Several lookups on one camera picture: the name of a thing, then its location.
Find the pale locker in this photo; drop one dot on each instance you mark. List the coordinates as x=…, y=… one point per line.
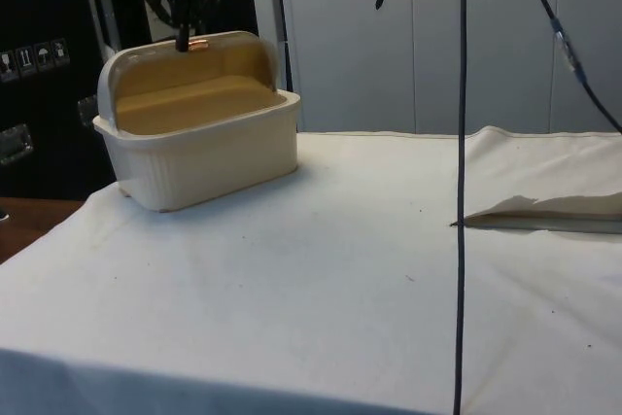
x=597, y=7
x=505, y=45
x=340, y=45

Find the black cabinet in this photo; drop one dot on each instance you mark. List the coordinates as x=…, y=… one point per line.
x=48, y=7

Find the rounded box lid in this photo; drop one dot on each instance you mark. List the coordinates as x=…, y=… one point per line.
x=116, y=70

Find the cream box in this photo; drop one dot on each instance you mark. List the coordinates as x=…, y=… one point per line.
x=204, y=157

